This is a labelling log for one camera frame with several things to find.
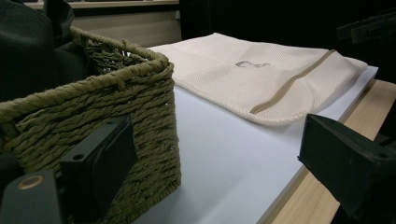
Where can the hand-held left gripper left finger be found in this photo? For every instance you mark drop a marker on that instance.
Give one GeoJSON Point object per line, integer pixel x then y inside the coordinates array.
{"type": "Point", "coordinates": [99, 168]}

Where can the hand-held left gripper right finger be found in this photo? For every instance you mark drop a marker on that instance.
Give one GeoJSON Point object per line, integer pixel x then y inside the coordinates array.
{"type": "Point", "coordinates": [351, 165]}

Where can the green woven basket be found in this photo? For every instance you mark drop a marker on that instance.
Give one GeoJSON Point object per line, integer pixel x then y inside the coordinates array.
{"type": "Point", "coordinates": [146, 118]}

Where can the black garment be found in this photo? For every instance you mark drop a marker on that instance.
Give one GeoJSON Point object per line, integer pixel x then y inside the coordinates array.
{"type": "Point", "coordinates": [31, 53]}

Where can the white mesh laundry bag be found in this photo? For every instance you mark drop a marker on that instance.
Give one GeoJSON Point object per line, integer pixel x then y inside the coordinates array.
{"type": "Point", "coordinates": [224, 77]}

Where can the light blue table mat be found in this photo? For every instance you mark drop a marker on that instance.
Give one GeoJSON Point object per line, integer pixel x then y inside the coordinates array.
{"type": "Point", "coordinates": [224, 161]}

